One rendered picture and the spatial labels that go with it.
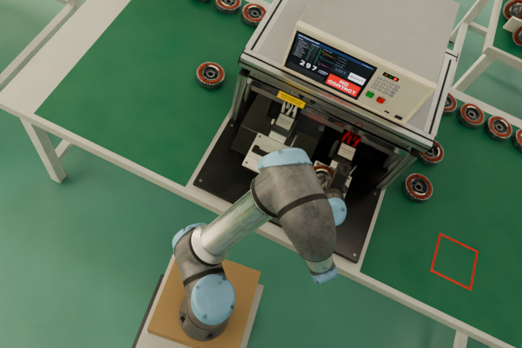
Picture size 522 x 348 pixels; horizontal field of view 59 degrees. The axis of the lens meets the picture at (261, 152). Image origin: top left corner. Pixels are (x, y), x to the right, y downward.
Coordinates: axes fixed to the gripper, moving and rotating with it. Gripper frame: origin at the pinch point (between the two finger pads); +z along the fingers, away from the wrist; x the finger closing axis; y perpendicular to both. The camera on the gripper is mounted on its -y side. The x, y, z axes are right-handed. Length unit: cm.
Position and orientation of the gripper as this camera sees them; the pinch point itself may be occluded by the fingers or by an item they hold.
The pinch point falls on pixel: (334, 178)
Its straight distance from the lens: 168.9
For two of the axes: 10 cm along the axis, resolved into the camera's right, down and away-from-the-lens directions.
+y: -3.9, 8.9, 2.2
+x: 9.1, 4.1, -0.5
